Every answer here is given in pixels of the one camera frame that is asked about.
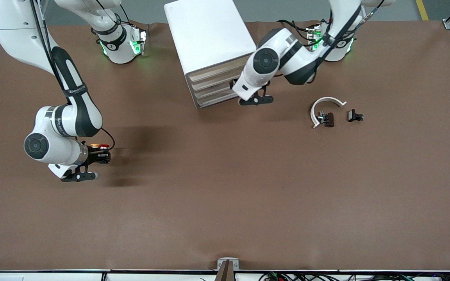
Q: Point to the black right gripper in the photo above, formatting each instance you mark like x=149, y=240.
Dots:
x=95, y=154

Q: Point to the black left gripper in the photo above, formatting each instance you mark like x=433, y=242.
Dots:
x=233, y=84

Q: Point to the red-capped push button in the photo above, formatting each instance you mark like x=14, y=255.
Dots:
x=104, y=146

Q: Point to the white plastic drawer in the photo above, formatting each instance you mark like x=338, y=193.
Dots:
x=213, y=74

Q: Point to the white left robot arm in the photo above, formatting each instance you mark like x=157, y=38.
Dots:
x=279, y=62

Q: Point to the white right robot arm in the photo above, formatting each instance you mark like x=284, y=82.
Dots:
x=72, y=117

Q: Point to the yellow-capped push button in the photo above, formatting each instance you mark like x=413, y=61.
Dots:
x=94, y=146

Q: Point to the white drawer cabinet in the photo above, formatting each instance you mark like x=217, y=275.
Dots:
x=209, y=35

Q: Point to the white curved plastic piece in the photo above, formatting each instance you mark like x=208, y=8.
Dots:
x=320, y=102

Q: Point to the small brown black component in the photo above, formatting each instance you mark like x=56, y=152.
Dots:
x=328, y=119

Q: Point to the small black clip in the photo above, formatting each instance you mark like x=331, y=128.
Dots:
x=354, y=116

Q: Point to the metal table edge bracket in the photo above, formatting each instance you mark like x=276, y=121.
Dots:
x=227, y=265

